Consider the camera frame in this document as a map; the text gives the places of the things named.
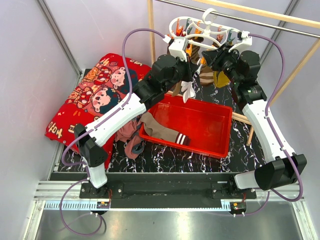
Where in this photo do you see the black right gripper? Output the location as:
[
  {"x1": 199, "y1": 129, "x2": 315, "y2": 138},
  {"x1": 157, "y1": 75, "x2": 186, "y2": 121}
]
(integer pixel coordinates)
[{"x1": 201, "y1": 43, "x2": 241, "y2": 86}]

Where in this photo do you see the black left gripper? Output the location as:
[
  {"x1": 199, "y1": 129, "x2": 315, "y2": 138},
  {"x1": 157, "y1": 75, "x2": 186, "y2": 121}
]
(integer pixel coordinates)
[{"x1": 162, "y1": 53, "x2": 199, "y2": 94}]

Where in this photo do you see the tan sock brown cuff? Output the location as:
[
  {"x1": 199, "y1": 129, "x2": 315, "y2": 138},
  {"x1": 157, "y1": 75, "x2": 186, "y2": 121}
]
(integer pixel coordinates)
[
  {"x1": 171, "y1": 82, "x2": 181, "y2": 97},
  {"x1": 190, "y1": 44, "x2": 200, "y2": 64}
]

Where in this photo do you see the white round clip hanger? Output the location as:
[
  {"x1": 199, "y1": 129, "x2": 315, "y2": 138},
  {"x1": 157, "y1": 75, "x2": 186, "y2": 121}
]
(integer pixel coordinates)
[{"x1": 169, "y1": 8, "x2": 242, "y2": 50}]

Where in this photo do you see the taupe ribbed sock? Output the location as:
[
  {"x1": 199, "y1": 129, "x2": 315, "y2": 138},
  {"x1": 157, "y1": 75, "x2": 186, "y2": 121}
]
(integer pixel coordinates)
[{"x1": 140, "y1": 112, "x2": 180, "y2": 142}]

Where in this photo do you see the maroon striped cuff sock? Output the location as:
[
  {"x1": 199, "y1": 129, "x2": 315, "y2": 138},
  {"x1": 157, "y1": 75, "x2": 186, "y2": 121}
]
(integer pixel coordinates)
[{"x1": 175, "y1": 133, "x2": 191, "y2": 146}]

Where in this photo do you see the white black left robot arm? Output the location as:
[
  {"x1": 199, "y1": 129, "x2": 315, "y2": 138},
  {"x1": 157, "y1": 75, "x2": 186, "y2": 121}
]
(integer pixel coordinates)
[{"x1": 74, "y1": 54, "x2": 198, "y2": 198}]

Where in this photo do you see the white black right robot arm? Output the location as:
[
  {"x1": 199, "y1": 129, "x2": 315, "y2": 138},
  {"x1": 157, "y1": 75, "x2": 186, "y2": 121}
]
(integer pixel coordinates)
[{"x1": 202, "y1": 46, "x2": 307, "y2": 199}]

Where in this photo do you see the brown hanging sock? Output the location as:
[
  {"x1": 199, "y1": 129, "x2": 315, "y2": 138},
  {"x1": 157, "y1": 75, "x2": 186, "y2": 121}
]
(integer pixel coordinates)
[{"x1": 199, "y1": 57, "x2": 214, "y2": 86}]

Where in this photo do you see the mustard yellow hanging sock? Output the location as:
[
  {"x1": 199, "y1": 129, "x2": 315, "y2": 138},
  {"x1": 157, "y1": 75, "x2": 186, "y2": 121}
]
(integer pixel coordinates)
[{"x1": 213, "y1": 71, "x2": 230, "y2": 88}]

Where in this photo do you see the metal hanging rod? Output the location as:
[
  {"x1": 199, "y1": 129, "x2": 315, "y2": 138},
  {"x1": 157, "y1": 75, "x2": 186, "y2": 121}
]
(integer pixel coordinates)
[{"x1": 154, "y1": 0, "x2": 320, "y2": 38}]

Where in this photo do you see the red plastic bin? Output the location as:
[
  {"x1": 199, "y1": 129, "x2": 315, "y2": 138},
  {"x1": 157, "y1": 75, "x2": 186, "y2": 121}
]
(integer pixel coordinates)
[{"x1": 139, "y1": 94, "x2": 233, "y2": 158}]

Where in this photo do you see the red cartoon bear pillow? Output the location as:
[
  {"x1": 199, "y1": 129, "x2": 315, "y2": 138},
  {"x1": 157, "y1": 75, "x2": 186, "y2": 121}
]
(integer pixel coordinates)
[{"x1": 44, "y1": 52, "x2": 156, "y2": 169}]

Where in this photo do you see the pink and teal garment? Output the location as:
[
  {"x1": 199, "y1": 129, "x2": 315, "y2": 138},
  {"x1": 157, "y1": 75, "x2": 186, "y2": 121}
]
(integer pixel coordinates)
[{"x1": 115, "y1": 118, "x2": 145, "y2": 160}]

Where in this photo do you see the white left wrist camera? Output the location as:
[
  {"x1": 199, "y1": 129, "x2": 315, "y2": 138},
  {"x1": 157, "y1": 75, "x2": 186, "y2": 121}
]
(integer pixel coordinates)
[{"x1": 162, "y1": 35, "x2": 188, "y2": 62}]

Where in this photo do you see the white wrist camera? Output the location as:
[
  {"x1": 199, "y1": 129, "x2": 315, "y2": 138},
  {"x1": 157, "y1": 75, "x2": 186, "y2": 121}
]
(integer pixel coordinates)
[
  {"x1": 162, "y1": 35, "x2": 188, "y2": 62},
  {"x1": 228, "y1": 31, "x2": 253, "y2": 53}
]

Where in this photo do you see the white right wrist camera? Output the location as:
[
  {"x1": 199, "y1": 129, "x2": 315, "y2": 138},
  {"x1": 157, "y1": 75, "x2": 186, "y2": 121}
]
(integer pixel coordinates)
[{"x1": 228, "y1": 31, "x2": 253, "y2": 53}]

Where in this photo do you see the wooden rack frame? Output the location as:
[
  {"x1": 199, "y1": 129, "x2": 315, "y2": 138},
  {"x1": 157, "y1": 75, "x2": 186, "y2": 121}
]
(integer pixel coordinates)
[{"x1": 145, "y1": 0, "x2": 320, "y2": 146}]

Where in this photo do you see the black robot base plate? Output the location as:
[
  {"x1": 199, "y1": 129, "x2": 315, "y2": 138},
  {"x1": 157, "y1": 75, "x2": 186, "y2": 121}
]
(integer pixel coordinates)
[{"x1": 79, "y1": 172, "x2": 257, "y2": 200}]

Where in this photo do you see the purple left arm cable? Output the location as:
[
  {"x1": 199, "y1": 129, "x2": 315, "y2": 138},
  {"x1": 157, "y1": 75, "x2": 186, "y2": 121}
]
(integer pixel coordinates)
[{"x1": 59, "y1": 28, "x2": 171, "y2": 237}]

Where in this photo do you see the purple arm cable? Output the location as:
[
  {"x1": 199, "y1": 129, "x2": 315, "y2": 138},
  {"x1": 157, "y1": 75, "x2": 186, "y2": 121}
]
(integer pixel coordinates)
[
  {"x1": 248, "y1": 34, "x2": 305, "y2": 218},
  {"x1": 59, "y1": 28, "x2": 171, "y2": 237}
]

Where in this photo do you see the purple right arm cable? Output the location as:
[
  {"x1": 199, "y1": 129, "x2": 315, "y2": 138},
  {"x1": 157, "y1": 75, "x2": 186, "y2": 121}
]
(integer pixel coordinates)
[{"x1": 248, "y1": 34, "x2": 305, "y2": 218}]

